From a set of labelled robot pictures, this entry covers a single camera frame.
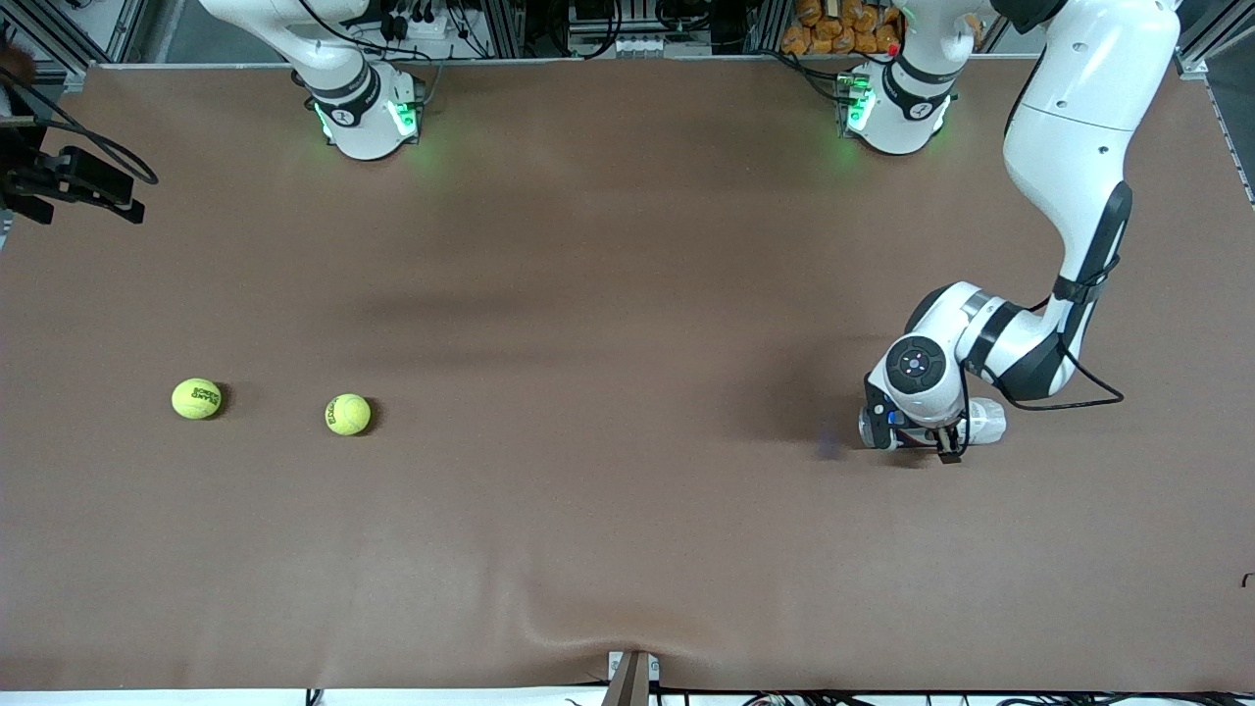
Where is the clear tennis ball can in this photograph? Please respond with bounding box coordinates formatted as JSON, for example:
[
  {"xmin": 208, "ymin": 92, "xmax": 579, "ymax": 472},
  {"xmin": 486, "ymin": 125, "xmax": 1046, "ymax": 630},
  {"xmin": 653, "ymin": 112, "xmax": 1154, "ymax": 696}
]
[{"xmin": 859, "ymin": 397, "xmax": 1008, "ymax": 449}]

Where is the yellow tennis ball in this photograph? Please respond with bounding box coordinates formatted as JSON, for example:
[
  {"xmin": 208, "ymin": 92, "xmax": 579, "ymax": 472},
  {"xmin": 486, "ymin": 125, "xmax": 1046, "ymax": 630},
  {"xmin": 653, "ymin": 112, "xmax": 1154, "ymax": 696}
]
[
  {"xmin": 325, "ymin": 393, "xmax": 373, "ymax": 436},
  {"xmin": 172, "ymin": 378, "xmax": 224, "ymax": 421}
]

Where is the brown table mat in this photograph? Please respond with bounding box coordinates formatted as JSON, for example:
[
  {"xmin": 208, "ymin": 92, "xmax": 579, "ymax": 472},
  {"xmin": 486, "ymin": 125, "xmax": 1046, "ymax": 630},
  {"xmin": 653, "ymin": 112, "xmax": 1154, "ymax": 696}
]
[{"xmin": 0, "ymin": 54, "xmax": 1255, "ymax": 693}]

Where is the white power strip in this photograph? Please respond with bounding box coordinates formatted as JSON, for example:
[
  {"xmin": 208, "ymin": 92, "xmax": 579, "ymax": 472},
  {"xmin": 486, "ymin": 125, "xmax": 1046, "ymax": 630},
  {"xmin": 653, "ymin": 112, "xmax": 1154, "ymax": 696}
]
[{"xmin": 377, "ymin": 0, "xmax": 457, "ymax": 45}]

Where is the orange objects bag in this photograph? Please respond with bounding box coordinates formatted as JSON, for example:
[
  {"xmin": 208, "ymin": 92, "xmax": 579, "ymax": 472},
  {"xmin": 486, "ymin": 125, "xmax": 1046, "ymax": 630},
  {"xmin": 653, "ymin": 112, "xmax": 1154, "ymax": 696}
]
[{"xmin": 781, "ymin": 0, "xmax": 903, "ymax": 57}]

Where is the aluminium frame profile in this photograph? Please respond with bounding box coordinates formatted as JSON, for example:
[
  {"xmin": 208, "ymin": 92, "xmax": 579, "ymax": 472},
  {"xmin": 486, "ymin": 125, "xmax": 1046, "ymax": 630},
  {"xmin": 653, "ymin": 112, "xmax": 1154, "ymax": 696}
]
[
  {"xmin": 745, "ymin": 0, "xmax": 793, "ymax": 55},
  {"xmin": 1172, "ymin": 0, "xmax": 1255, "ymax": 207},
  {"xmin": 477, "ymin": 0, "xmax": 526, "ymax": 58},
  {"xmin": 0, "ymin": 0, "xmax": 148, "ymax": 94}
]

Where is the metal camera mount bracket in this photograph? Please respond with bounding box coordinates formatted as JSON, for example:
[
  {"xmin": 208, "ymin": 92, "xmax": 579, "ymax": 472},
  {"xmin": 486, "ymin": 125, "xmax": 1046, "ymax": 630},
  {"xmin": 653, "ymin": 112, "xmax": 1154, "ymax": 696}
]
[{"xmin": 606, "ymin": 650, "xmax": 661, "ymax": 706}]

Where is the black arm base cable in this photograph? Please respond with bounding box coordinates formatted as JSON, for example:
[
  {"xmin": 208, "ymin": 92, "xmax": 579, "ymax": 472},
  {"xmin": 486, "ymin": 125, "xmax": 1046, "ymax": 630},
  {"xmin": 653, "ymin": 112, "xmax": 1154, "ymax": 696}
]
[{"xmin": 765, "ymin": 49, "xmax": 846, "ymax": 104}]

